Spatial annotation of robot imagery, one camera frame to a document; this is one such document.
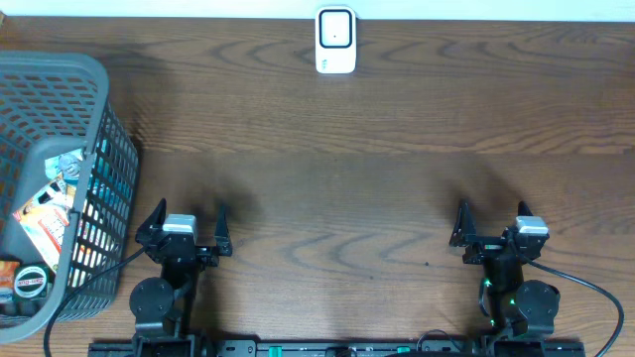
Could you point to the grey plastic shopping basket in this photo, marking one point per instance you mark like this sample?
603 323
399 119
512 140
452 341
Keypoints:
52 104

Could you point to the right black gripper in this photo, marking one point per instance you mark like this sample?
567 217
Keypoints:
485 246

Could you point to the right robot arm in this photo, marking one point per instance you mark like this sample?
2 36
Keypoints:
519 309

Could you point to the pale green small packet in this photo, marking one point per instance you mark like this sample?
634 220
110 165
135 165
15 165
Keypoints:
51 167

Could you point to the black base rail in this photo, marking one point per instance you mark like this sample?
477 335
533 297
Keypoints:
250 348

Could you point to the white barcode scanner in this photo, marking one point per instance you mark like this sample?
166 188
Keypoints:
336 40

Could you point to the orange snack packet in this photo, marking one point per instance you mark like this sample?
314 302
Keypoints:
7 277

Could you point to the dark green round-logo box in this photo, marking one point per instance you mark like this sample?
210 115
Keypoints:
32 282

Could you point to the teal spray bottle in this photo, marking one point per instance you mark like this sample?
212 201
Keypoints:
69 164

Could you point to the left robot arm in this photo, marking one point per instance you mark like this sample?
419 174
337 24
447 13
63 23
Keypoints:
162 305

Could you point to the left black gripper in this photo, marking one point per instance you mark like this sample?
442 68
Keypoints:
206 255

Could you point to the yellow wet wipes pack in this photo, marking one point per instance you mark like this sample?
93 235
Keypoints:
44 218

